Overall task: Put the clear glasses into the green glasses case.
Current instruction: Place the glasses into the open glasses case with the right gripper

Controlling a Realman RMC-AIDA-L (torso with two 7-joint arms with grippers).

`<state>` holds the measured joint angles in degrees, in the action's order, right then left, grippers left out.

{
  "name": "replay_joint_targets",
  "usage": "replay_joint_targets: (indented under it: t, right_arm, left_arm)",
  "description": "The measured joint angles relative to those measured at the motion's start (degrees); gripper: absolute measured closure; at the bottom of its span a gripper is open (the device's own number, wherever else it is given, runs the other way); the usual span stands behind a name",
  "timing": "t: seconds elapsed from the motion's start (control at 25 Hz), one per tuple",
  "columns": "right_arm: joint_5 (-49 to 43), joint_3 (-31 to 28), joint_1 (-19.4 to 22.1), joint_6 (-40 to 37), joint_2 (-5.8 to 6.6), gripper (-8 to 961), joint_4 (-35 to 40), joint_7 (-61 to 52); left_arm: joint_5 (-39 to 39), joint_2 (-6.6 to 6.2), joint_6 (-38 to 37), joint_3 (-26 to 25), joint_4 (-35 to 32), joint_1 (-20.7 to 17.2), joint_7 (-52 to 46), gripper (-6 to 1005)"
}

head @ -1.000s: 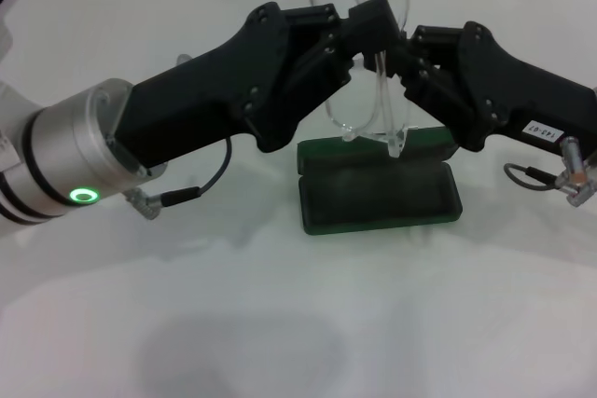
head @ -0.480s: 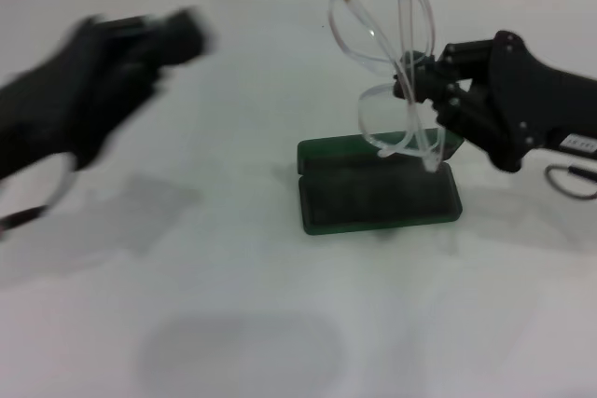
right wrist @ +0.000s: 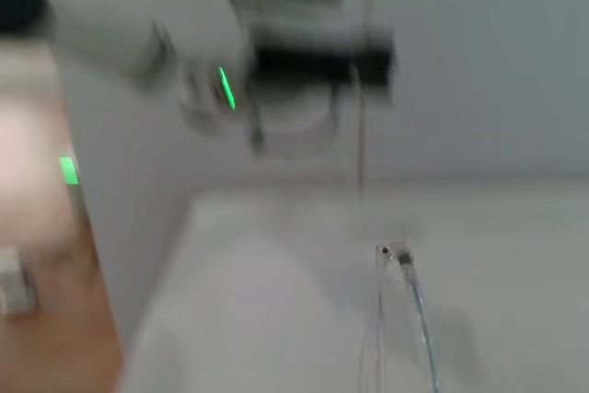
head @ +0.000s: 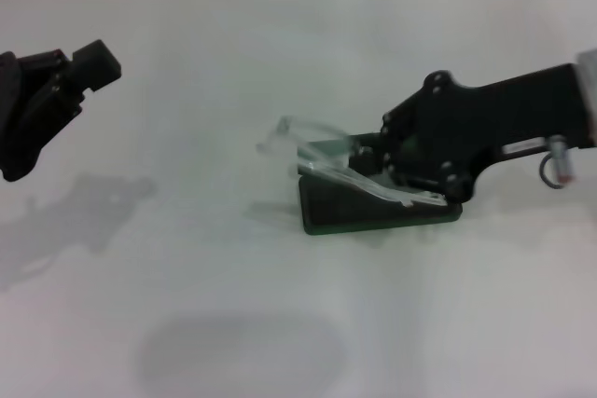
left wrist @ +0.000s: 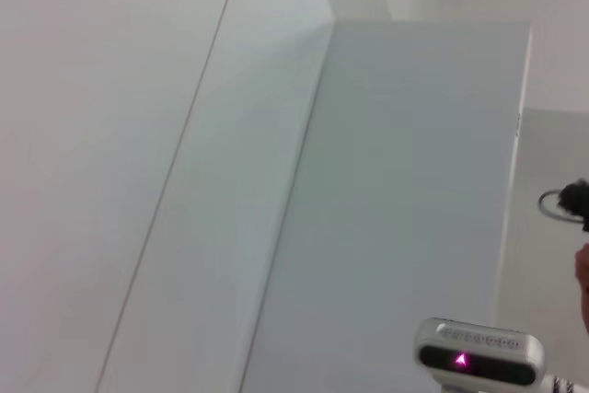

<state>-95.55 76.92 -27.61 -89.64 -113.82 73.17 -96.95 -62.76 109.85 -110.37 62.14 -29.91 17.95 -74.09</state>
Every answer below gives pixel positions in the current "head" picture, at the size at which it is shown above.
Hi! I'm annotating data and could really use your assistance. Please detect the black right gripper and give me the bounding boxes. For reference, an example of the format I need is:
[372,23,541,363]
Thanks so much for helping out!
[348,62,597,206]

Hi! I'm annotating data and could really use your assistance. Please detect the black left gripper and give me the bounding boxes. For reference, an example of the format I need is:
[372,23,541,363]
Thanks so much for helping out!
[0,38,124,184]

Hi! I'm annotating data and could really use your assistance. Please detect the green glasses case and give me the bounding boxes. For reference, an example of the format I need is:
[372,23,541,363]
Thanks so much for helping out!
[296,130,465,237]

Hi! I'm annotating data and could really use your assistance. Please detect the clear white glasses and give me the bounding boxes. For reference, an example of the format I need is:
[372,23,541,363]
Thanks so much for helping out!
[255,114,452,210]

